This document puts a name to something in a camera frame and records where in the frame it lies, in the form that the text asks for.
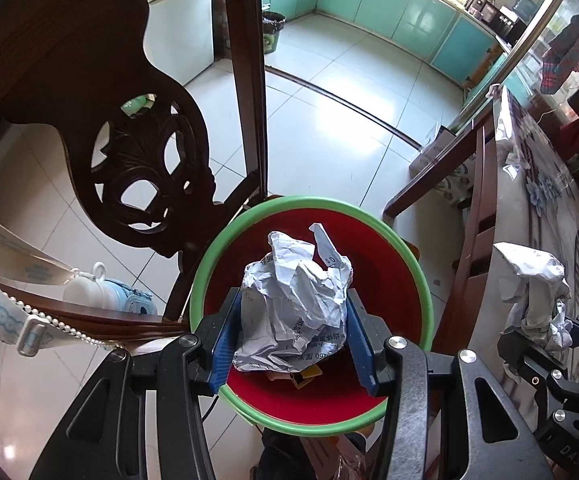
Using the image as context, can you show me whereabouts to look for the dark carved wooden chair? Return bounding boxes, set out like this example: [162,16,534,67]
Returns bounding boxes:
[0,0,270,343]

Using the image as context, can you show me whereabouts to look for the red bin with green rim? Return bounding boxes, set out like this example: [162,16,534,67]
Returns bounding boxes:
[189,195,434,436]

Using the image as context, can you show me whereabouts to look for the dark trash bin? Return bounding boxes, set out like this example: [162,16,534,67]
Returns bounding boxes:
[262,11,286,55]

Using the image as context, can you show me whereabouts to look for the turquoise kitchen cabinets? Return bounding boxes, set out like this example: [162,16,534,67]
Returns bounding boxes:
[262,0,501,84]

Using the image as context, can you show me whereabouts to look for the brown wooden chair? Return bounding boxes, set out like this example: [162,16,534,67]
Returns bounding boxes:
[383,120,501,356]

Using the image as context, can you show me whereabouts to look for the dark kitchen appliance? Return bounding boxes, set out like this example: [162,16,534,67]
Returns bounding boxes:
[464,0,531,39]

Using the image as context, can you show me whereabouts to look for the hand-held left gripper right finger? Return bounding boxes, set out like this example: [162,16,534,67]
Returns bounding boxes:
[345,287,555,480]

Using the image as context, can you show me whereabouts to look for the sliding glass door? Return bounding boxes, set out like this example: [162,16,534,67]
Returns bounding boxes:
[467,0,569,111]

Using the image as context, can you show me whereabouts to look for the blue white kids bottle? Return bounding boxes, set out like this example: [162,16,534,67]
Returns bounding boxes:
[63,261,158,314]

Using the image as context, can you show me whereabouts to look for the green detergent bottle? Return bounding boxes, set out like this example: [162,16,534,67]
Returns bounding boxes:
[120,93,156,117]

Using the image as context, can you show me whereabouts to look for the floral tablecloth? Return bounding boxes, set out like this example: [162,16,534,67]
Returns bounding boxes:
[489,85,579,411]

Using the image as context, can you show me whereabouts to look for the pearl bead chain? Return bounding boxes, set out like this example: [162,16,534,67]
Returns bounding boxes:
[0,267,113,349]

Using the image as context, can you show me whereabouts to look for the floral patterned cloth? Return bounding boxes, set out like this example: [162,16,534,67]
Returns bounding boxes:
[437,160,476,207]

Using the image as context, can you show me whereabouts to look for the yellow cardboard box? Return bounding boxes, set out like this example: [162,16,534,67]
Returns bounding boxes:
[292,366,324,390]

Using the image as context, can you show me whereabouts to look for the white refrigerator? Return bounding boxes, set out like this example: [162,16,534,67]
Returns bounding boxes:
[144,0,216,87]

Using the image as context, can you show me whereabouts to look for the dark cloth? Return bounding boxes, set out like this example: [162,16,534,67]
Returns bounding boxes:
[258,427,320,480]

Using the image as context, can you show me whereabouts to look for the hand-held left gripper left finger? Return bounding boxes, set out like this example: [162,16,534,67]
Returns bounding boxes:
[29,285,242,480]

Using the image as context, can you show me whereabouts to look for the plaid cloth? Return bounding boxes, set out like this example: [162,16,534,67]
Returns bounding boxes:
[541,14,579,96]

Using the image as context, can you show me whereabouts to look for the white paper ball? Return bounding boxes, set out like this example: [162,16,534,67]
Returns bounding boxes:
[492,242,575,354]
[233,223,354,373]

